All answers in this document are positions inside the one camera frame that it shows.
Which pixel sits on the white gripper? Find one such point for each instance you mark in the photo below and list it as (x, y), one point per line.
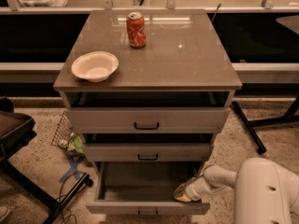
(196, 188)

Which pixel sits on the grey drawer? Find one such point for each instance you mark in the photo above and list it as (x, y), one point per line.
(147, 152)
(143, 188)
(147, 120)

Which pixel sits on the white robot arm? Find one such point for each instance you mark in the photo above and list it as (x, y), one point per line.
(264, 192)

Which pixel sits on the grey drawer cabinet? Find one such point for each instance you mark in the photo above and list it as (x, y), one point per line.
(183, 65)

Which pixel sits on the green crumpled bag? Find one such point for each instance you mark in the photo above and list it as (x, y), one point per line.
(72, 146)

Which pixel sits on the black floor stand right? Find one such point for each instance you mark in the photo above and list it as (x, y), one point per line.
(289, 117)

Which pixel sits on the black floor stand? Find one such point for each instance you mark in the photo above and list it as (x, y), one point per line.
(289, 117)
(56, 206)

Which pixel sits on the white paper bowl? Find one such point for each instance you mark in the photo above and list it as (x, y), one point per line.
(95, 66)

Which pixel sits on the black floor stand left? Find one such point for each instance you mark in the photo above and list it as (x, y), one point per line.
(56, 206)

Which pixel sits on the black chair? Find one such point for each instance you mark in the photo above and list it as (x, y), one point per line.
(16, 129)

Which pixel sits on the shoe tip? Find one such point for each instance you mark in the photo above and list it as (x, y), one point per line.
(4, 211)

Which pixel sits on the orange soda can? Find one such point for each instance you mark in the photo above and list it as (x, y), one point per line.
(135, 24)

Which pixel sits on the wire mesh basket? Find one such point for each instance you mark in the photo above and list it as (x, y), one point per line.
(63, 131)

